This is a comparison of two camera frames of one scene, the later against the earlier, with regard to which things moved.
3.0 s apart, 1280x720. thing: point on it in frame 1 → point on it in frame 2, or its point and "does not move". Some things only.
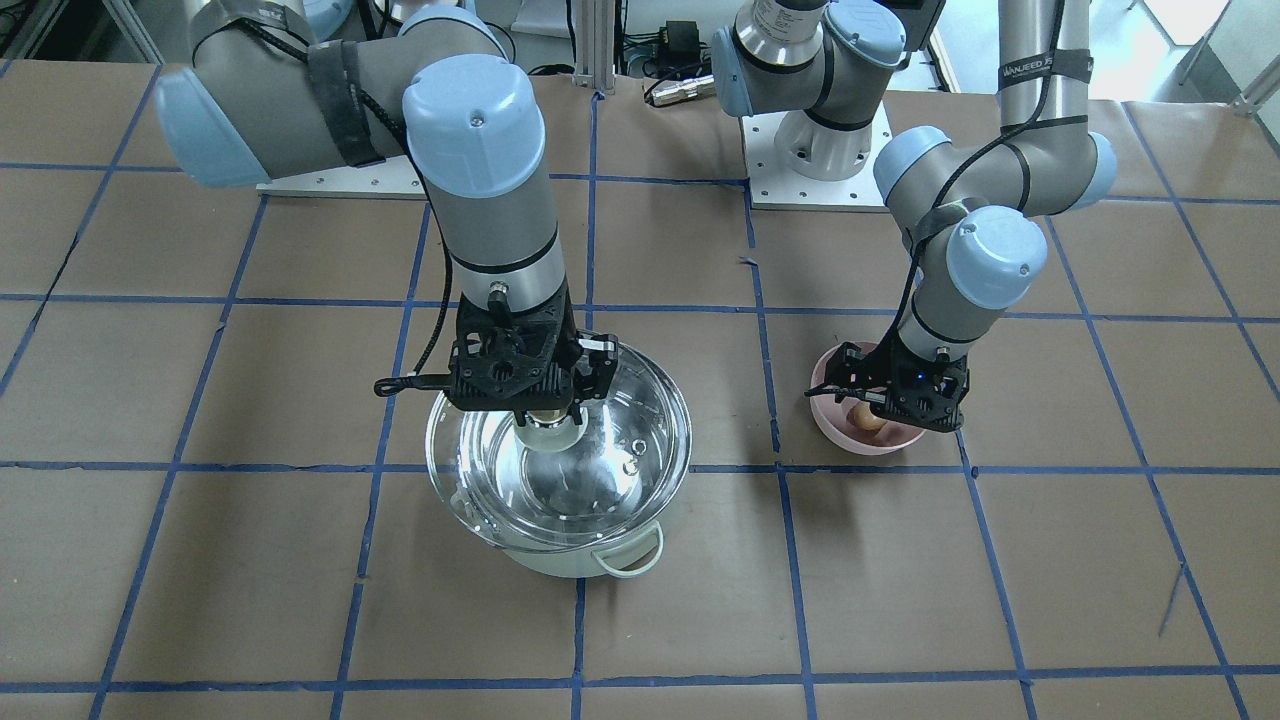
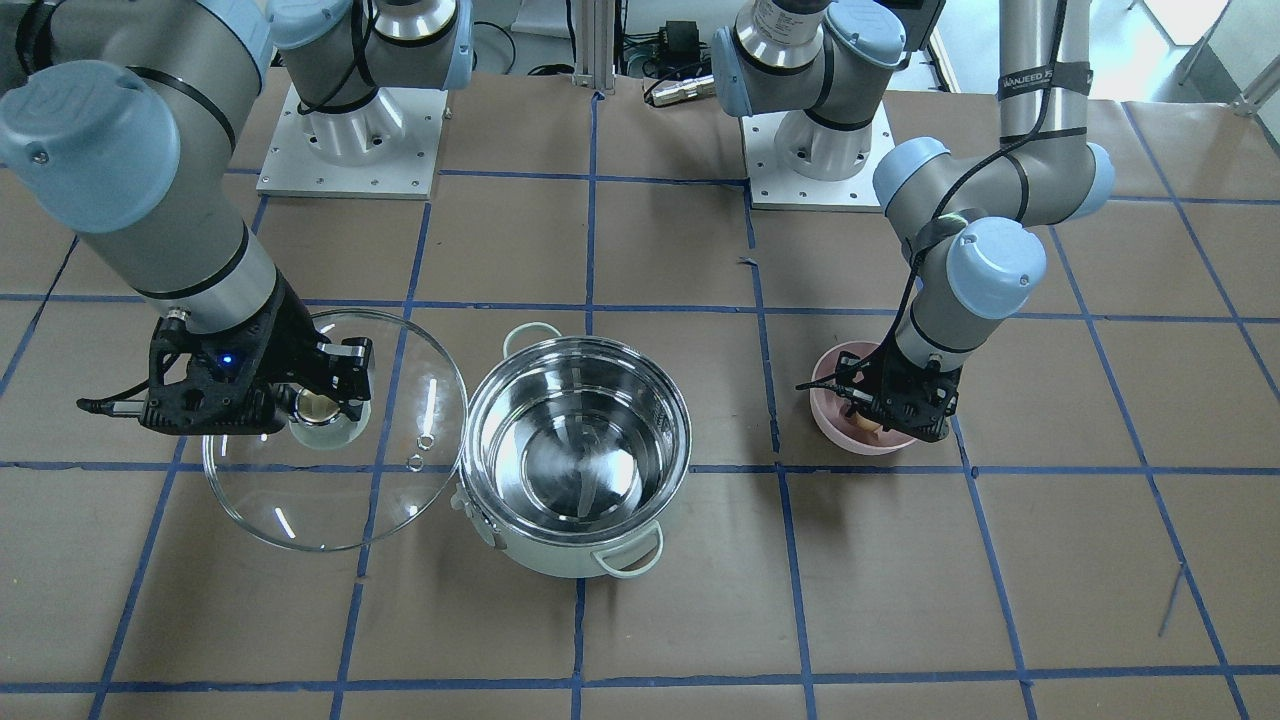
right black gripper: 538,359 → 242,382
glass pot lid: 555,488 → 331,483
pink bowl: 832,416 does not move
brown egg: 861,415 does not move
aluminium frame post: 595,45 does not move
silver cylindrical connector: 664,92 does not move
